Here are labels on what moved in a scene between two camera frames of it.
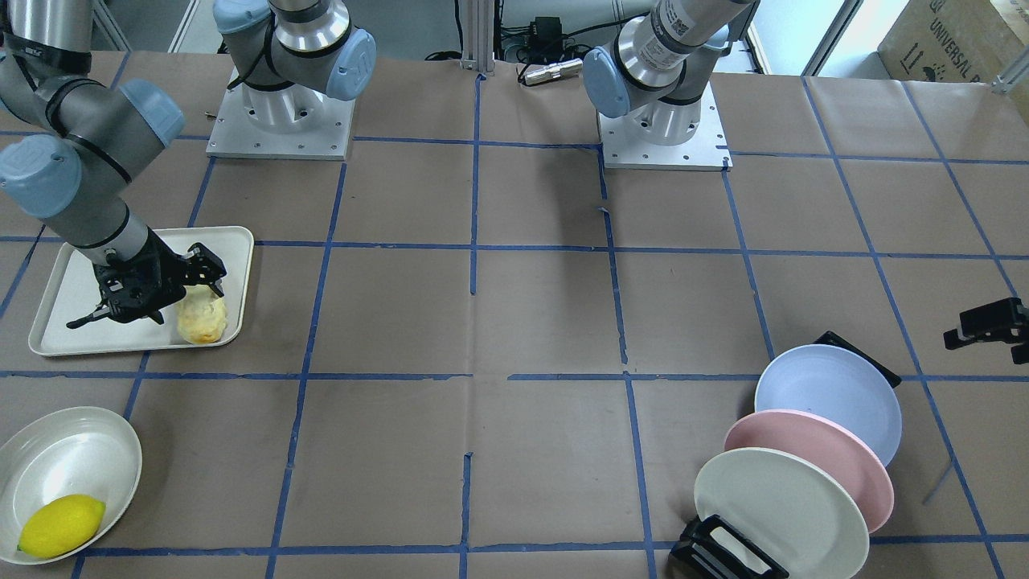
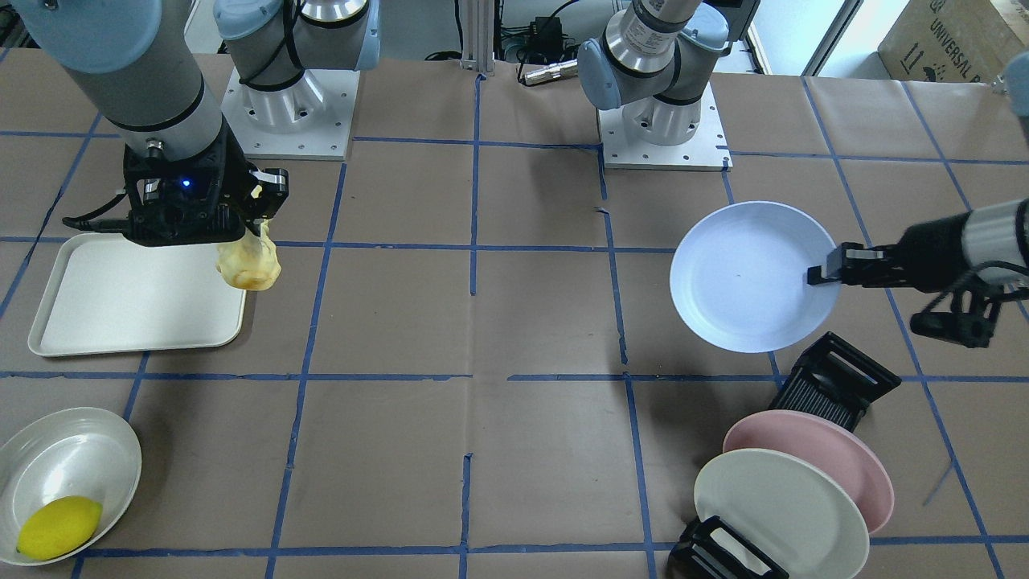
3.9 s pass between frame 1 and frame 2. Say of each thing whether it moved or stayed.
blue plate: moved
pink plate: stayed
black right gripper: moved
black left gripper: moved
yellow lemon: stayed
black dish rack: stayed
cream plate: stayed
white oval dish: stayed
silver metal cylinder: stayed
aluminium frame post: stayed
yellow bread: moved
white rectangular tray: stayed
